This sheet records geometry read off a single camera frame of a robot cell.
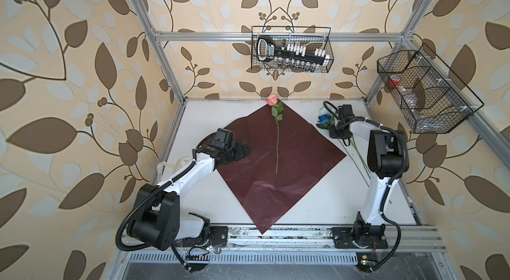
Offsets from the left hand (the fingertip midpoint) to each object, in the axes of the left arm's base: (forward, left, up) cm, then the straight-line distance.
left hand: (245, 150), depth 86 cm
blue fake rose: (+24, -40, -6) cm, 47 cm away
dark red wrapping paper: (+3, -21, -11) cm, 24 cm away
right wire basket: (+10, -70, +25) cm, 75 cm away
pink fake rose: (+32, -15, -8) cm, 36 cm away
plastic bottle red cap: (+27, -66, +18) cm, 74 cm away
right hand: (+17, -46, -10) cm, 50 cm away
